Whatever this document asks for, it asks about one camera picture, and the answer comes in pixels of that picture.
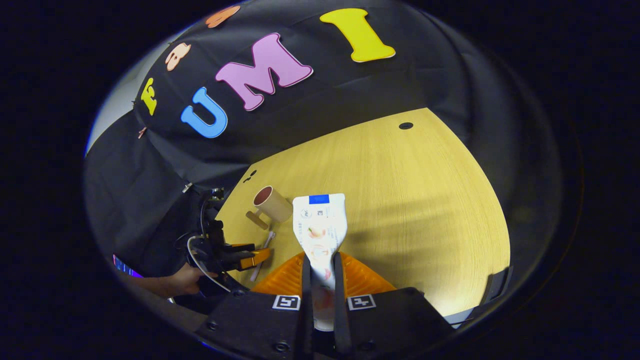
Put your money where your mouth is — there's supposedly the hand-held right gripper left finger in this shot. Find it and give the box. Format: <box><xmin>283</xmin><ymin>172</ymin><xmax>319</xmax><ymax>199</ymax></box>
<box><xmin>195</xmin><ymin>251</ymin><xmax>315</xmax><ymax>360</ymax></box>

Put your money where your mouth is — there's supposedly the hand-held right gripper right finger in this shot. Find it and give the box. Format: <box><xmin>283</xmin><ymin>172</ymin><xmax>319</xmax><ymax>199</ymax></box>
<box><xmin>334</xmin><ymin>251</ymin><xmax>456</xmax><ymax>358</ymax></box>

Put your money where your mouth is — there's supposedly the white toothbrush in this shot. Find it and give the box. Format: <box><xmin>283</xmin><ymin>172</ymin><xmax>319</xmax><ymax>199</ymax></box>
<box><xmin>249</xmin><ymin>231</ymin><xmax>276</xmax><ymax>283</ymax></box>

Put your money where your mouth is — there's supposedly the beige cup with handle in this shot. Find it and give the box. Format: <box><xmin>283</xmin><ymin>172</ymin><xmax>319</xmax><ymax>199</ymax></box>
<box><xmin>245</xmin><ymin>186</ymin><xmax>294</xmax><ymax>231</ymax></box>

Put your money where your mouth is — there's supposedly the white toothpaste tube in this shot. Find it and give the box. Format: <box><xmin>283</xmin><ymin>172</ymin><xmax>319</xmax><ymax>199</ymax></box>
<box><xmin>292</xmin><ymin>193</ymin><xmax>348</xmax><ymax>332</ymax></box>

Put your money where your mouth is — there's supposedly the wooden desktop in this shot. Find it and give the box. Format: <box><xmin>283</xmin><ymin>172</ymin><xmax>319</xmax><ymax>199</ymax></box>
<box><xmin>215</xmin><ymin>107</ymin><xmax>512</xmax><ymax>321</ymax></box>

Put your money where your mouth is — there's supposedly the purple glowing device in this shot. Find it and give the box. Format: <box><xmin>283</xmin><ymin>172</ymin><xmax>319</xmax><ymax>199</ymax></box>
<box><xmin>112</xmin><ymin>254</ymin><xmax>143</xmax><ymax>278</ymax></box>

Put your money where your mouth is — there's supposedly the black backdrop cloth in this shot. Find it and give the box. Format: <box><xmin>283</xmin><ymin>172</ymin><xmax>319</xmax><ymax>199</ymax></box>
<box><xmin>84</xmin><ymin>0</ymin><xmax>566</xmax><ymax>281</ymax></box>

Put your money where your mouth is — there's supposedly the black chair part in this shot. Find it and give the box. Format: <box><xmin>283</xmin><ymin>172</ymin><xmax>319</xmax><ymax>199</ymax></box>
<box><xmin>482</xmin><ymin>266</ymin><xmax>513</xmax><ymax>307</ymax></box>

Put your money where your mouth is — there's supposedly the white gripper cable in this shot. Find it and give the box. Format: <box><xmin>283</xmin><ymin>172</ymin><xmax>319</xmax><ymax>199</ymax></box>
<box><xmin>187</xmin><ymin>235</ymin><xmax>233</xmax><ymax>293</ymax></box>

